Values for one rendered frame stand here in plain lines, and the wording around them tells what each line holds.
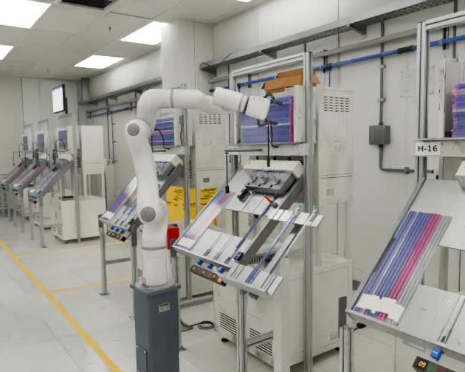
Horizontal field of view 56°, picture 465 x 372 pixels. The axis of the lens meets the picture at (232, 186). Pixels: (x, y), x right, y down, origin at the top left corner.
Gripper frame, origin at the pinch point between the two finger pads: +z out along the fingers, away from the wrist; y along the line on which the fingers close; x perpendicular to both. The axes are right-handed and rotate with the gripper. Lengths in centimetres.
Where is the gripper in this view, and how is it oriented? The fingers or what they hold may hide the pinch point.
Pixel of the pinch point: (278, 114)
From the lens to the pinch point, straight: 208.2
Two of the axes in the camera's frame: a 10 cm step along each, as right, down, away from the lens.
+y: -2.9, 9.5, 0.9
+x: -1.0, 0.6, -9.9
